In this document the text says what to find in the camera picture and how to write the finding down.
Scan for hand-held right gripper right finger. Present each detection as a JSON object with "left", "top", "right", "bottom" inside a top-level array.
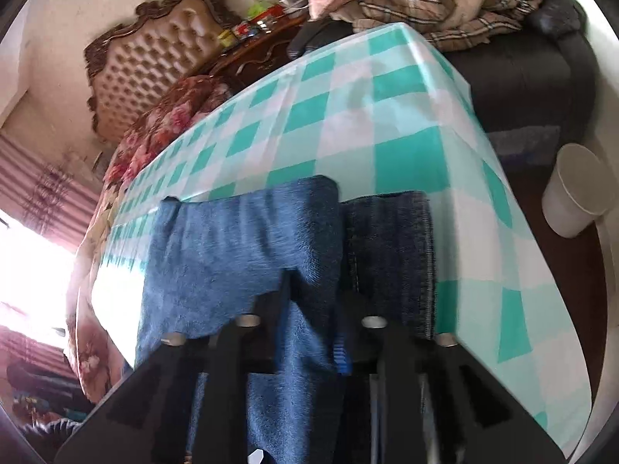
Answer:
[{"left": 333, "top": 292, "right": 566, "bottom": 464}]

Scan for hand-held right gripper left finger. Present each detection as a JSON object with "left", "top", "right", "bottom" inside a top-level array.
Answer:
[{"left": 54, "top": 271, "right": 292, "bottom": 464}]

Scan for blue denim pants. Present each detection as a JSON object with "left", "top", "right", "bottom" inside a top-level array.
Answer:
[{"left": 135, "top": 175, "right": 438, "bottom": 464}]

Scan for cream floral quilt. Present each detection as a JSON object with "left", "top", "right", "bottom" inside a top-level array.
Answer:
[{"left": 65, "top": 188, "right": 141, "bottom": 404}]

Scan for teal white checkered tablecloth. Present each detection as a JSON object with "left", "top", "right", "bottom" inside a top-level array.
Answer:
[{"left": 89, "top": 22, "right": 593, "bottom": 455}]

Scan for dark red floral blanket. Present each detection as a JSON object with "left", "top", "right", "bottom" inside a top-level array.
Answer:
[{"left": 101, "top": 76, "right": 233, "bottom": 189}]

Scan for carved wooden nightstand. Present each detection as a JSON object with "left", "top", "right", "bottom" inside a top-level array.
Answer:
[{"left": 193, "top": 12, "right": 310, "bottom": 90}]

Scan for pink curtain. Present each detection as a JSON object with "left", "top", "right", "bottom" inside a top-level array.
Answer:
[{"left": 0, "top": 133, "right": 104, "bottom": 233}]

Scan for tufted brown leather headboard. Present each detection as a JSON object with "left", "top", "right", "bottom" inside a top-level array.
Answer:
[{"left": 83, "top": 0, "right": 243, "bottom": 143}]

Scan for white waste bin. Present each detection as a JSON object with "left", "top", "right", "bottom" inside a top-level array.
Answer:
[{"left": 542, "top": 144, "right": 615, "bottom": 239}]

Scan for black leather sofa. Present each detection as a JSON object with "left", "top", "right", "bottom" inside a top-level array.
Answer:
[{"left": 287, "top": 0, "right": 598, "bottom": 141}]

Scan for brown plaid clothes pile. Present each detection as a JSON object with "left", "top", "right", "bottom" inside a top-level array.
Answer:
[{"left": 333, "top": 0, "right": 549, "bottom": 51}]

